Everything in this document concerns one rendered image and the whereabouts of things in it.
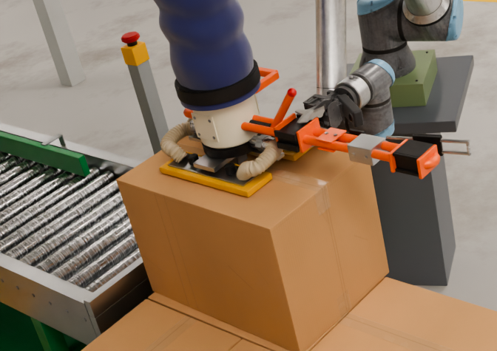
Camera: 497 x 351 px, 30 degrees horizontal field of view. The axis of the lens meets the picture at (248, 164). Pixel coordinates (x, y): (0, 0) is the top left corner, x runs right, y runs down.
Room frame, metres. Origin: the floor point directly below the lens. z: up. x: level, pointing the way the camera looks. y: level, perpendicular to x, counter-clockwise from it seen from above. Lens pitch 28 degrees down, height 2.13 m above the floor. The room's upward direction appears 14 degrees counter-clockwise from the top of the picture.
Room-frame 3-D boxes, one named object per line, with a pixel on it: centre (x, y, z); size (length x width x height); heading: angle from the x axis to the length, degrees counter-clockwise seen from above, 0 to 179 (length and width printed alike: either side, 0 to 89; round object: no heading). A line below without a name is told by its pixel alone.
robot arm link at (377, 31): (2.88, -0.55, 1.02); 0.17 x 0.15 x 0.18; 58
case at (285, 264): (2.25, 0.03, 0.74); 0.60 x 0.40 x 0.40; 40
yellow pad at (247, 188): (2.22, 0.10, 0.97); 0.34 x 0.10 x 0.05; 41
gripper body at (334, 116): (2.19, -0.24, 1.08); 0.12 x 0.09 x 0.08; 131
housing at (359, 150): (1.93, -0.28, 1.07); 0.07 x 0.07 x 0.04; 41
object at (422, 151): (1.82, -0.37, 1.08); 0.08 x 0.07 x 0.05; 41
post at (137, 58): (3.28, 0.31, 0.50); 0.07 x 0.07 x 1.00; 42
